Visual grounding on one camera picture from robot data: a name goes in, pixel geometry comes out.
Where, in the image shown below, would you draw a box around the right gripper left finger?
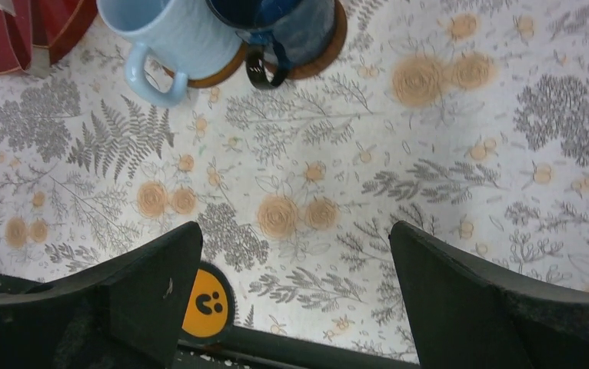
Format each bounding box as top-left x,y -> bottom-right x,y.
0,221 -> 203,368

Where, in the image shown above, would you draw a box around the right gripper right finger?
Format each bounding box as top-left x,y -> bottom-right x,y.
389,221 -> 589,368

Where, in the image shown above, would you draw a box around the orange face black coaster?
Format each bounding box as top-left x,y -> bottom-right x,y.
179,261 -> 237,346

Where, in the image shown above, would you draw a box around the light brown wooden coaster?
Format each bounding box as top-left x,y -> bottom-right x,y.
161,43 -> 250,90

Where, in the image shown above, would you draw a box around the white cat-paw food tongs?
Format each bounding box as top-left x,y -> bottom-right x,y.
0,0 -> 51,78

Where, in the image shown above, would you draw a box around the light blue mug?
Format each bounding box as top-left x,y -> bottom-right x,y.
96,0 -> 245,108

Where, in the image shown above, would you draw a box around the dark brown wooden coaster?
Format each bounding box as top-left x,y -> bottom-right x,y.
265,1 -> 348,79

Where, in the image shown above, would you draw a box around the dark red round tray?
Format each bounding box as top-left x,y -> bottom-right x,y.
0,1 -> 98,75

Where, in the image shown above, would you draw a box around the dark blue mug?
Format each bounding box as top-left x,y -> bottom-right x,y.
207,0 -> 338,90

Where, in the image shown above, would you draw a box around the floral tablecloth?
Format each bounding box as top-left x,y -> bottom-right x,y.
0,1 -> 589,368

